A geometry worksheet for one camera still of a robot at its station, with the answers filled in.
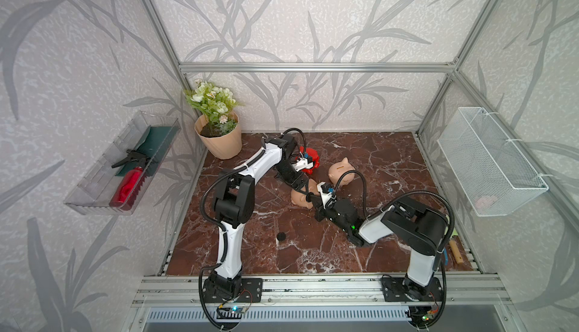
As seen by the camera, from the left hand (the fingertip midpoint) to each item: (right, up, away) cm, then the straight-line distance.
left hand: (300, 187), depth 91 cm
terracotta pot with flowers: (-38, +24, +12) cm, 47 cm away
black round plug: (-7, -18, -5) cm, 20 cm away
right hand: (+4, -3, -2) cm, 5 cm away
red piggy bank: (+6, +13, +12) cm, 19 cm away
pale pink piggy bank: (+16, +7, +4) cm, 18 cm away
